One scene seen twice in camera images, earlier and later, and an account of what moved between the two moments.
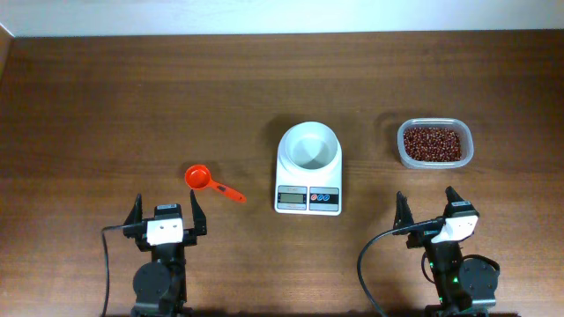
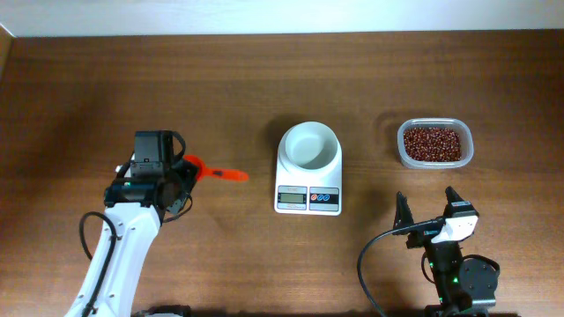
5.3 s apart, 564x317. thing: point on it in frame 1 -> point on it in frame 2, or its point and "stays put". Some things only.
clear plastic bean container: x=434 y=143 stays put
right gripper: x=419 y=237 stays put
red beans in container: x=432 y=144 stays put
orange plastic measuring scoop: x=198 y=177 -> x=204 y=172
